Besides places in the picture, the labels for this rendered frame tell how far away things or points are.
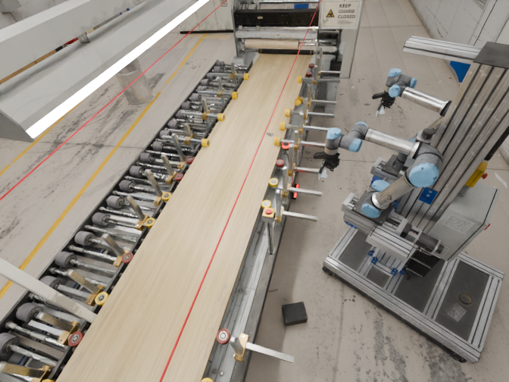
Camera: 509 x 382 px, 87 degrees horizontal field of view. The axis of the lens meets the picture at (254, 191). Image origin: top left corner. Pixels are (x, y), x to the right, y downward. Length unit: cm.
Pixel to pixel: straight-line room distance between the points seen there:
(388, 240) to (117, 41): 183
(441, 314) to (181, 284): 206
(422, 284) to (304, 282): 101
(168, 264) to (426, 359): 216
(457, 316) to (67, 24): 289
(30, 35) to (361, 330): 272
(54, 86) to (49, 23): 13
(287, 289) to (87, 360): 166
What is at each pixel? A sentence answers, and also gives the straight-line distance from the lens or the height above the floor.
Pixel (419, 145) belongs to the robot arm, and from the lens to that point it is 166.
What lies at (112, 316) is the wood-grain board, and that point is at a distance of 207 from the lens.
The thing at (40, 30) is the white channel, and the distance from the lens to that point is 78.
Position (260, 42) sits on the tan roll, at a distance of 450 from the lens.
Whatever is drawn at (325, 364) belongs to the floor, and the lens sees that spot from 266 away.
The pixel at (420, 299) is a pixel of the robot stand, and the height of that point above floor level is 21.
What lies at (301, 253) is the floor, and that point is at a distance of 296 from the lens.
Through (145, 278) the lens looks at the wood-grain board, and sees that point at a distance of 208.
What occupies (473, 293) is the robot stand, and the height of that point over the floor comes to 21.
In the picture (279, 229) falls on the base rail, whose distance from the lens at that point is 227.
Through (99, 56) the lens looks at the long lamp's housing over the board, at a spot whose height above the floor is 236.
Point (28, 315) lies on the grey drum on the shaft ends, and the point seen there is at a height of 84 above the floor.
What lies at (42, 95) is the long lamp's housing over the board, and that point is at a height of 236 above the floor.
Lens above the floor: 261
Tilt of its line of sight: 49 degrees down
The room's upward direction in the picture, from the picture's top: 7 degrees counter-clockwise
